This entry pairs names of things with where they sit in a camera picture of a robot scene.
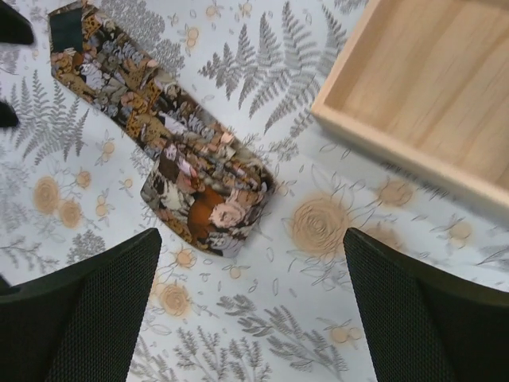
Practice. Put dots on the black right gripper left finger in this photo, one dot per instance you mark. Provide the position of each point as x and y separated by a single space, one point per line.
80 323

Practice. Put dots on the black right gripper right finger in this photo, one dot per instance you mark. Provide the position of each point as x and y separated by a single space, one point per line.
422 323

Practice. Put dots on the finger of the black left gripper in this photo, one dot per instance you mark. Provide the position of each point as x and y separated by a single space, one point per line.
15 29
8 116

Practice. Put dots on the brown cat print tie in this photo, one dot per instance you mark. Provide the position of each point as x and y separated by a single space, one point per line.
205 185

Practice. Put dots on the floral print table mat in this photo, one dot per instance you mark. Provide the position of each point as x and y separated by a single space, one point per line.
283 309

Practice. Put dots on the wooden compartment organizer box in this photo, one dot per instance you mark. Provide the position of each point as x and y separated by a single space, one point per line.
424 85

